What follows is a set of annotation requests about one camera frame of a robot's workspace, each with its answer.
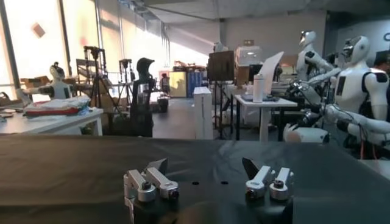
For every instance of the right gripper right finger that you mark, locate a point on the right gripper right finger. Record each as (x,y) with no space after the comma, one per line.
(262,182)

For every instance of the black monitor on stand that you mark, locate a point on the black monitor on stand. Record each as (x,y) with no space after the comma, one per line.
(221,65)

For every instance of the tall black tripod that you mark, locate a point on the tall black tripod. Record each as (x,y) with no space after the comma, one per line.
(95,53)

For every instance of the white standing desk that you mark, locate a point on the white standing desk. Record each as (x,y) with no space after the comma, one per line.
(265,105)

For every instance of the white thermos bottle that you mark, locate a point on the white thermos bottle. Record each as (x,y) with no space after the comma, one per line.
(258,88)

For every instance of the curved white sheet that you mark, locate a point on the curved white sheet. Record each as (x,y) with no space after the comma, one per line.
(271,70)

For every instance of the long white table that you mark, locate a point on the long white table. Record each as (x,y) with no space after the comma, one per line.
(45,123)

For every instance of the black office chair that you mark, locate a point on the black office chair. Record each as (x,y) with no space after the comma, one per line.
(141,100)

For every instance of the white humanoid robot raised arm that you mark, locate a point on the white humanoid robot raised arm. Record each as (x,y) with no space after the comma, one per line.
(306,61)

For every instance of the white humanoid robot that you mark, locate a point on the white humanoid robot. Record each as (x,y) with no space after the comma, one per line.
(355,88)
(58,88)

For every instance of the white humanoid robot left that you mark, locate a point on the white humanoid robot left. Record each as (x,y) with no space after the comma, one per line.
(58,88)

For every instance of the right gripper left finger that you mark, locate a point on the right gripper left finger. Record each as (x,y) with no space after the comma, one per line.
(152,182)

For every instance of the stack of folded clothes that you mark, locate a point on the stack of folded clothes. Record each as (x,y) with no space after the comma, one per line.
(58,106)

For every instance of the large black table cover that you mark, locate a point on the large black table cover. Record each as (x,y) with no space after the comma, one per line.
(76,170)

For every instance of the tall white cardboard box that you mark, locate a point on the tall white cardboard box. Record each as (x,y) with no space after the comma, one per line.
(203,112)

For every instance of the white humanoid robot right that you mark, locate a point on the white humanoid robot right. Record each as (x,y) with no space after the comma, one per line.
(355,88)

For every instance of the short black tripod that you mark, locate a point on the short black tripod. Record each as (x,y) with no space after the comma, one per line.
(125,64)

